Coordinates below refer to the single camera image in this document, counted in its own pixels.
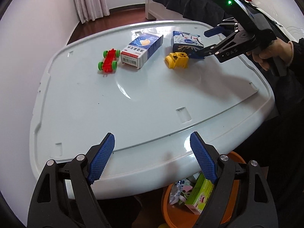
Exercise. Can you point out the bed with black skirt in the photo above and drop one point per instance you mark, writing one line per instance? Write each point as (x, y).
(187, 0)

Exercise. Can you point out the green white carton in bin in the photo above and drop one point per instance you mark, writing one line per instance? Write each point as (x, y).
(200, 194)

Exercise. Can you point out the blue white medicine box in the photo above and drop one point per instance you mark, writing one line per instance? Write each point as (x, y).
(137, 52)

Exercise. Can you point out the blue white milk carton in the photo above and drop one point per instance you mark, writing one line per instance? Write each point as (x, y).
(187, 43)

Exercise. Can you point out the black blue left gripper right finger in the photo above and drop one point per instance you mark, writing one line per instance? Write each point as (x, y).
(254, 205)

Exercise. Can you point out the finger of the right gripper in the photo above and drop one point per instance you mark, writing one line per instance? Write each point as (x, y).
(224, 28)
(202, 52)

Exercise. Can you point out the crumpled white wrapper in bin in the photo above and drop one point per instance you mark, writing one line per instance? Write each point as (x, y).
(180, 192)

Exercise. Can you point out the person's right hand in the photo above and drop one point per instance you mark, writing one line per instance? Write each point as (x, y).
(285, 51)

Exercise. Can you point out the red toy car green wheels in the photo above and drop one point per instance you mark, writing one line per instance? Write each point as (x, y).
(109, 64)

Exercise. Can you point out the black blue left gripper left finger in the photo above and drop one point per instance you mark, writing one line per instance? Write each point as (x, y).
(63, 196)

